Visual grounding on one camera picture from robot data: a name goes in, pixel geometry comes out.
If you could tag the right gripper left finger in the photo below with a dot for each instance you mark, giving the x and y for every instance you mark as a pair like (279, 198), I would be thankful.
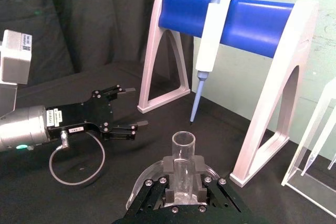
(168, 165)

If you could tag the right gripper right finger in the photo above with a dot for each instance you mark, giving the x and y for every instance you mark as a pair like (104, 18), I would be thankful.
(200, 165)

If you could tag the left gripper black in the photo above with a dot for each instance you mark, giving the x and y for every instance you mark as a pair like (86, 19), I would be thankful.
(84, 116)

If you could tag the clear plastic measuring cylinder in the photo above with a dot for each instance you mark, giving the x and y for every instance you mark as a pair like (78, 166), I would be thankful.
(183, 155)

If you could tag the black backdrop cloth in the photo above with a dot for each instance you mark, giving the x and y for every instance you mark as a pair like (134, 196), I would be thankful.
(92, 19)

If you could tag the clear acrylic rack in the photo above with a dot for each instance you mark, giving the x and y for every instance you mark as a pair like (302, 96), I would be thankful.
(296, 155)

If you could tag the white and blue pipette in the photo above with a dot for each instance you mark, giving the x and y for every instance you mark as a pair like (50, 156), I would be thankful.
(208, 48)

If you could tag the white stand with blue bar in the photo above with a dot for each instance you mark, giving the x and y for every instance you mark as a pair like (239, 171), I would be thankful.
(252, 24)

